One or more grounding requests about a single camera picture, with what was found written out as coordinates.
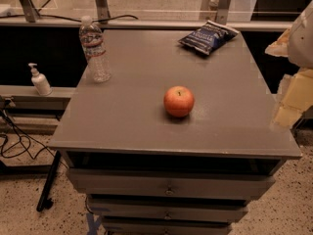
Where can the grey drawer cabinet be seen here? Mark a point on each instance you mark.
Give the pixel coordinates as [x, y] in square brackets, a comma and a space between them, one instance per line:
[174, 143]

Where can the top grey drawer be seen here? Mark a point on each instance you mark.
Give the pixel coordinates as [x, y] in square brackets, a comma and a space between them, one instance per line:
[170, 184]

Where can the grey drawer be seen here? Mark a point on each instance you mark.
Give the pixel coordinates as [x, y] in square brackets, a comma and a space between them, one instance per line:
[170, 184]
[163, 227]
[168, 209]

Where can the clear plastic water bottle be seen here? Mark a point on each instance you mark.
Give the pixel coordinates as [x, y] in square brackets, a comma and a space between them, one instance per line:
[93, 45]

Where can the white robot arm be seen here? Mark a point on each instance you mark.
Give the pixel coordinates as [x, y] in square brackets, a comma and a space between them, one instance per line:
[300, 47]

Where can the red apple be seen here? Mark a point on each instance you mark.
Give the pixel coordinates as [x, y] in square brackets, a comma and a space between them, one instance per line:
[178, 101]

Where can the metal railing post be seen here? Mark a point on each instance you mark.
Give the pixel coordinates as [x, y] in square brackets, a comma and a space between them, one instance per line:
[29, 11]
[222, 11]
[103, 11]

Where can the blue chip bag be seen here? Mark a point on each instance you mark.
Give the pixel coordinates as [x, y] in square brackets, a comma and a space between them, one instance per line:
[210, 37]

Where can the left metal railing post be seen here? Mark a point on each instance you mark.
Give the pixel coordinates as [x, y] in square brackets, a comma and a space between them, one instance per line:
[29, 11]

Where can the middle metal railing post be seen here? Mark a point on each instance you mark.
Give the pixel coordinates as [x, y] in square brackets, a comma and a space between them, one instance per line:
[103, 11]

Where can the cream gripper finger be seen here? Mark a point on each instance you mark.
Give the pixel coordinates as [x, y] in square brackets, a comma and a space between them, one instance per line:
[294, 98]
[279, 48]

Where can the bottom grey drawer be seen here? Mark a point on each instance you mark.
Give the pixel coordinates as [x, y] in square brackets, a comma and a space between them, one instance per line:
[163, 227]

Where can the white pump dispenser bottle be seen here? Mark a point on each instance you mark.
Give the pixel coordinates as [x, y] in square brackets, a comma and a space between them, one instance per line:
[39, 81]

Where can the right metal railing post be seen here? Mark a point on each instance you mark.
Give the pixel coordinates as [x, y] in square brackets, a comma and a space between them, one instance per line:
[222, 11]

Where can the black stand leg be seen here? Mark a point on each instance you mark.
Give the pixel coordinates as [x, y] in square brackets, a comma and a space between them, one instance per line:
[44, 201]

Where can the middle grey drawer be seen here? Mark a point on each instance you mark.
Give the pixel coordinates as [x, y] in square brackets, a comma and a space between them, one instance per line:
[168, 209]

